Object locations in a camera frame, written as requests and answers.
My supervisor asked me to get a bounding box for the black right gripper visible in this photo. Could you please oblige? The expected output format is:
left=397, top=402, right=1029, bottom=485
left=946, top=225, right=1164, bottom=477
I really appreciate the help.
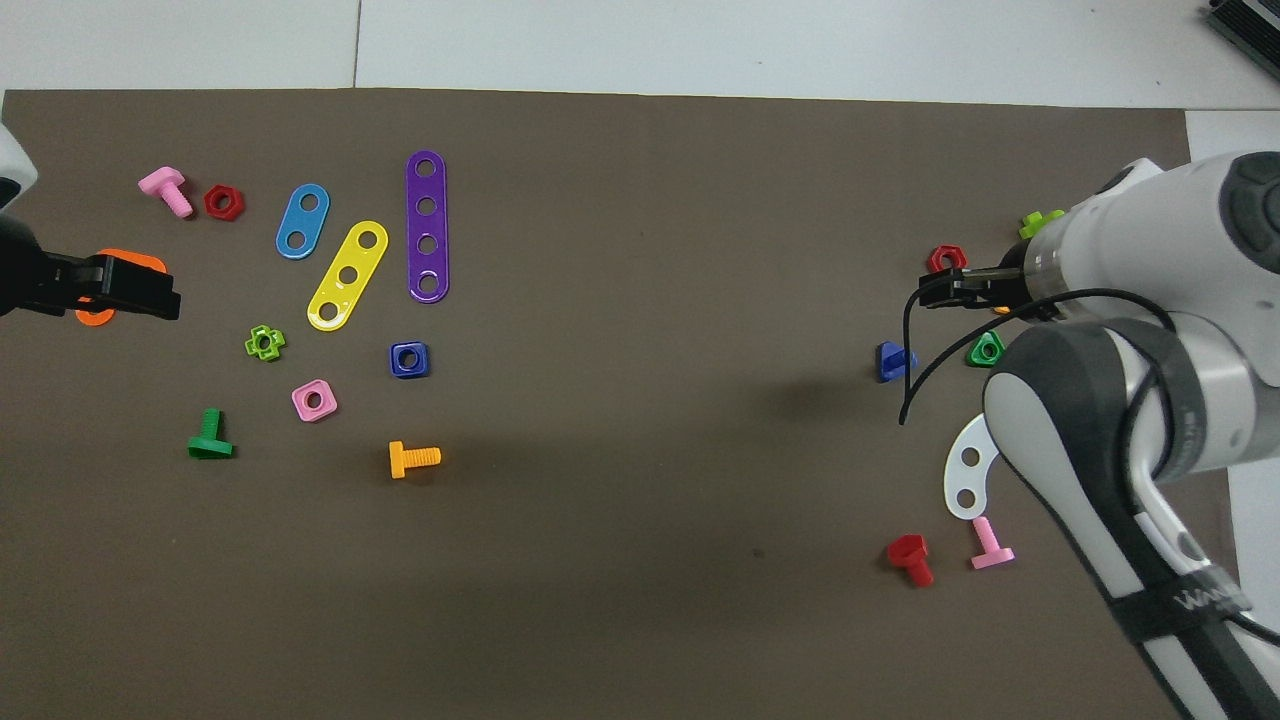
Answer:
left=920, top=250, right=1036, bottom=316

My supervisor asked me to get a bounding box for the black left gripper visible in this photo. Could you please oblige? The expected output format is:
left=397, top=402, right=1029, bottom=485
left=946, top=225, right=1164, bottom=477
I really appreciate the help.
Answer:
left=0, top=215, right=182, bottom=321

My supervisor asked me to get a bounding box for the blue plastic bolt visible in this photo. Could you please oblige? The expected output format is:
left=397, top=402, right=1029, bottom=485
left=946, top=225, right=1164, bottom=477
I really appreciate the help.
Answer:
left=876, top=341, right=919, bottom=384

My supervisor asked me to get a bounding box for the orange heart-shaped holed plate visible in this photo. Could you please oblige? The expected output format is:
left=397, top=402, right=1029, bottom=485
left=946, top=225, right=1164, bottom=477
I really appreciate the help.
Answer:
left=75, top=248, right=169, bottom=329

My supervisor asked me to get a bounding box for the pink plastic bolt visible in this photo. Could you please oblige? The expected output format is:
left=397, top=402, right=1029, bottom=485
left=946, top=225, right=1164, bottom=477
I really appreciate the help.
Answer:
left=969, top=515, right=1016, bottom=572
left=138, top=166, right=195, bottom=220

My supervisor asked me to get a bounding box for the white curved holed plate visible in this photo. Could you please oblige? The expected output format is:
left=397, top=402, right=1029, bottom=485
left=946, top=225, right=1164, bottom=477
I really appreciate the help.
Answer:
left=943, top=412, right=1003, bottom=522

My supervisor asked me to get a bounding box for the dark green plastic bolt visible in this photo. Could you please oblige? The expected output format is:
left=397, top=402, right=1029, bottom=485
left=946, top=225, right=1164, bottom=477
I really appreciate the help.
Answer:
left=187, top=408, right=236, bottom=461

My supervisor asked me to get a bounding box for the blue two-hole oval plate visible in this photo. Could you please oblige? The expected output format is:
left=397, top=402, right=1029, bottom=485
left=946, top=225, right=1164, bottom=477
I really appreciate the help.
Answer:
left=275, top=183, right=331, bottom=261

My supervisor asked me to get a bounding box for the pink square plastic nut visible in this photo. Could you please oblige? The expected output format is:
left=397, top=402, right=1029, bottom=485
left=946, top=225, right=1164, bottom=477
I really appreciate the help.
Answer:
left=291, top=379, right=339, bottom=423

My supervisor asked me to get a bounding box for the yellow three-hole plate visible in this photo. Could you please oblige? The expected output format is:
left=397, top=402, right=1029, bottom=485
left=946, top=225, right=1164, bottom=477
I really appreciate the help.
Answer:
left=306, top=220, right=390, bottom=333

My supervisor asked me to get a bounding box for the red plastic bolt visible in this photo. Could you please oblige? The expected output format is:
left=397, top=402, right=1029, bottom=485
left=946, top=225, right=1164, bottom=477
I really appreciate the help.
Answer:
left=886, top=534, right=936, bottom=589

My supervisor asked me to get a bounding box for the purple four-hole strip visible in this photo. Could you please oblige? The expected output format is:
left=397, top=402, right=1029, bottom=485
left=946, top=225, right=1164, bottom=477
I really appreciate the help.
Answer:
left=405, top=150, right=451, bottom=304

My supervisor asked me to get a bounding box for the orange plastic bolt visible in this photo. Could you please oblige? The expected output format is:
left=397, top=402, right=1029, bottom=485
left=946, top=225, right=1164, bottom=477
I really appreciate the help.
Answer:
left=388, top=440, right=442, bottom=480

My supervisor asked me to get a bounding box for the black ribbed device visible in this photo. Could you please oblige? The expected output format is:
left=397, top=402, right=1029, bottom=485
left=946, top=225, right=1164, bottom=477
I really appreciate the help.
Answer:
left=1200, top=0, right=1280, bottom=53

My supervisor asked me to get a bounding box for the brown paper table mat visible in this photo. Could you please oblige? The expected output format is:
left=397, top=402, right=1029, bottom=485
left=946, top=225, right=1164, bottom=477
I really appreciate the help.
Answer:
left=0, top=88, right=1259, bottom=720

